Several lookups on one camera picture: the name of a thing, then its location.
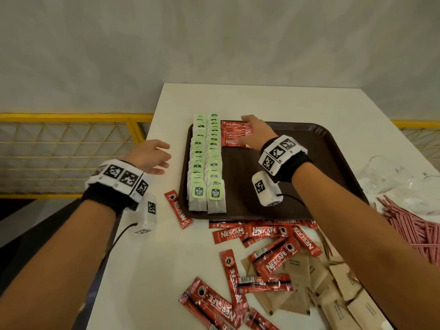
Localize person's right hand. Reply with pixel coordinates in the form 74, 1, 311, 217
237, 115, 278, 152

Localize person's left hand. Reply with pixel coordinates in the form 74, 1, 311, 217
123, 139, 172, 176

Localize row of red Nescafe sachets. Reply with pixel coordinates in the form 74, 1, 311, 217
221, 121, 253, 149

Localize brown plastic tray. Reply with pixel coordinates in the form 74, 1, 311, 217
178, 121, 370, 220

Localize neat rows of tea bags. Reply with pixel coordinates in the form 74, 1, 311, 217
187, 113, 227, 215

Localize pile of red Nescafe sachets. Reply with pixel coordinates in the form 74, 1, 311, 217
164, 190, 324, 330

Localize clear glass cups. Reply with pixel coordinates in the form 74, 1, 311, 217
357, 155, 440, 215

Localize pile of brown sugar packets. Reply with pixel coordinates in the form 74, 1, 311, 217
240, 233, 399, 330

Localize pile of pink stirrer sticks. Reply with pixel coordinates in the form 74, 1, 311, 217
373, 195, 440, 267

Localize person's right forearm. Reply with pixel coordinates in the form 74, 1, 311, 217
291, 163, 440, 330

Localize right wristband with marker tiles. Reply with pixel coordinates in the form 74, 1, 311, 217
258, 135, 314, 182

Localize wristband with marker tiles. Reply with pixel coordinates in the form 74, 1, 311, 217
82, 159, 151, 214
258, 135, 314, 182

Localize left wristband with marker tiles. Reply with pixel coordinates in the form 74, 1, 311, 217
82, 159, 151, 214

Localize marker cube on right wrist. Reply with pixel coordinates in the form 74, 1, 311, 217
251, 170, 284, 207

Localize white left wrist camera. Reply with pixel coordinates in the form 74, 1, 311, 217
134, 194, 158, 235

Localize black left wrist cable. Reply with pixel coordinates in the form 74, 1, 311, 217
99, 222, 138, 269

